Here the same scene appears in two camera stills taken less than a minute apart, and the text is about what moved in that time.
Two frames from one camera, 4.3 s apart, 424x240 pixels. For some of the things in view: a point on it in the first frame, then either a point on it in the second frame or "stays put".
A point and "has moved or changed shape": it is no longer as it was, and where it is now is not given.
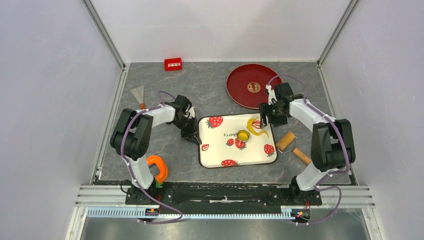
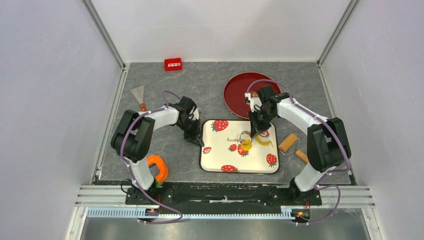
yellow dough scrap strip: [250, 127] has moved or changed shape
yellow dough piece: [243, 136] → [247, 144]
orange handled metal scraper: [139, 93] stays put
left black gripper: [192, 134] stays put
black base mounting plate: [214, 197] stays put
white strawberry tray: [229, 140] has moved or changed shape
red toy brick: [173, 64] stays put
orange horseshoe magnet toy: [163, 171] stays put
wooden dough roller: [287, 143] stays put
